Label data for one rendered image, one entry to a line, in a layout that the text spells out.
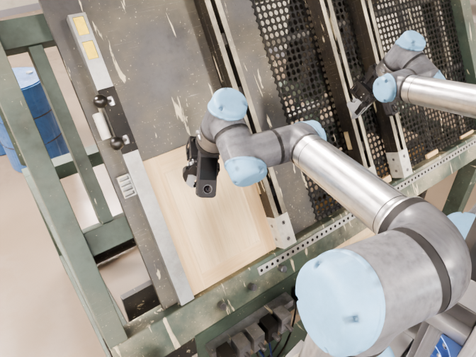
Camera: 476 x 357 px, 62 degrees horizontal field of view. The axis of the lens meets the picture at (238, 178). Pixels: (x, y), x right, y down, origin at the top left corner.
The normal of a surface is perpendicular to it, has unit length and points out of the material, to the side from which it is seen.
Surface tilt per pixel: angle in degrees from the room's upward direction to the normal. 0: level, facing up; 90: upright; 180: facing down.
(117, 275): 0
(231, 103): 30
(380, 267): 11
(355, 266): 3
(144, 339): 60
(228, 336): 0
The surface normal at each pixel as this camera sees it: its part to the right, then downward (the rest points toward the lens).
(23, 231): -0.02, -0.79
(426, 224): -0.09, -0.94
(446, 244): 0.22, -0.69
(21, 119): 0.49, 0.02
